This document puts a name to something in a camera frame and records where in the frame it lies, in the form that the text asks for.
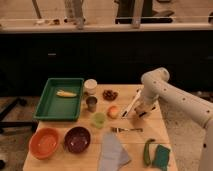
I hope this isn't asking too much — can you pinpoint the whiteboard eraser block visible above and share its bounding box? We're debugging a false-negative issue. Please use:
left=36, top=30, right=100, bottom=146
left=134, top=106, right=155, bottom=117

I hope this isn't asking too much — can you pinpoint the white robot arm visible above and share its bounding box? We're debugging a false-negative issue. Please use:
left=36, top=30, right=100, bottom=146
left=135, top=67, right=213, bottom=171

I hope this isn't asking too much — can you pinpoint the green plastic tray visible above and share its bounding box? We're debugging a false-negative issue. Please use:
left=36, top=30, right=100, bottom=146
left=34, top=78, right=84, bottom=121

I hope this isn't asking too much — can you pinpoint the orange fruit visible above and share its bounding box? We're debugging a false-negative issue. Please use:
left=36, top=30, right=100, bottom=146
left=107, top=106, right=119, bottom=119

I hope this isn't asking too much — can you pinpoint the silver fork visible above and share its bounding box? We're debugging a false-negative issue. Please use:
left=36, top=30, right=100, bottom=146
left=111, top=127, right=143, bottom=132

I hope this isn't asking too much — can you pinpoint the small green cup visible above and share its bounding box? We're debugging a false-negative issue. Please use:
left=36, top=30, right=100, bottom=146
left=92, top=113, right=106, bottom=129

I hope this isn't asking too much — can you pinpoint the grey metal cup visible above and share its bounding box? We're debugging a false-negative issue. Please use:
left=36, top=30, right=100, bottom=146
left=86, top=96, right=97, bottom=112

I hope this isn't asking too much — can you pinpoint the teal green sponge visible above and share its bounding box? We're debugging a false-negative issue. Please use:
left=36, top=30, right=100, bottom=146
left=152, top=145, right=170, bottom=171

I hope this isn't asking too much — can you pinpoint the white cup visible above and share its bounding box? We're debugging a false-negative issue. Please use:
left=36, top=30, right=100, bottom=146
left=84, top=79, right=97, bottom=95

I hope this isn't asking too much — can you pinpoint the light blue cloth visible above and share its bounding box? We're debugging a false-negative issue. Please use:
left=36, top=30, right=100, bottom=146
left=98, top=133, right=131, bottom=171

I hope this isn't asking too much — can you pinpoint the dark purple bowl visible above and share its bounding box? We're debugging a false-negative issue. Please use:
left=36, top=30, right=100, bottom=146
left=64, top=126, right=91, bottom=154

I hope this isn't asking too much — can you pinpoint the yellow corn cob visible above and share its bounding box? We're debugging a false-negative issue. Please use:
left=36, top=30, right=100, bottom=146
left=56, top=91, right=77, bottom=98

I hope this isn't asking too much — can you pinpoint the orange bowl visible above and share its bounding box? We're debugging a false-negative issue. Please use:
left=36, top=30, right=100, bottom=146
left=29, top=128, right=59, bottom=160

